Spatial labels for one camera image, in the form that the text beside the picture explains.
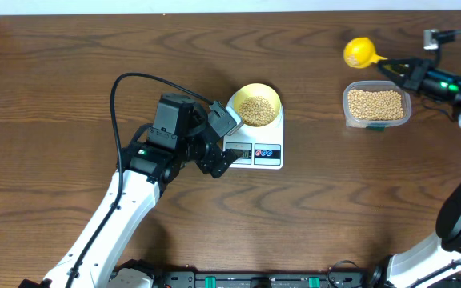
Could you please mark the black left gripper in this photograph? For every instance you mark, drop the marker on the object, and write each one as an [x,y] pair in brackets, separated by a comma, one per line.
[213,164]

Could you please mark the soybeans in yellow bowl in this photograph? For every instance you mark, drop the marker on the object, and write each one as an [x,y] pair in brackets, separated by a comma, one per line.
[257,111]

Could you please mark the yellow measuring scoop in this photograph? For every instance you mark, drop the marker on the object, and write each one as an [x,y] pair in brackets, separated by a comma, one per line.
[360,53]

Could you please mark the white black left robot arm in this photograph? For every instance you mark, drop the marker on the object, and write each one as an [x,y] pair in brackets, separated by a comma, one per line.
[91,260]

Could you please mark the white digital kitchen scale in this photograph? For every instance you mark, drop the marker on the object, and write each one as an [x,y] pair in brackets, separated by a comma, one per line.
[262,146]

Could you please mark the pale yellow bowl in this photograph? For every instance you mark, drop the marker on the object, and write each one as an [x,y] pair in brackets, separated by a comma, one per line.
[257,90]

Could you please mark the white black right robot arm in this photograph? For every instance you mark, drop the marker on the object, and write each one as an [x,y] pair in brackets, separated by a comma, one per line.
[389,195]

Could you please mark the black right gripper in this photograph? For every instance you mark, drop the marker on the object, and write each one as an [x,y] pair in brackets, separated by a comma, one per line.
[414,64]

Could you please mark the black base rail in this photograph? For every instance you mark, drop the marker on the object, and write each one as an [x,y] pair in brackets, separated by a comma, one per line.
[340,278]

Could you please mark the clear container of soybeans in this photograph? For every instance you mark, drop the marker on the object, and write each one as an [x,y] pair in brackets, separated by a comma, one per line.
[375,104]

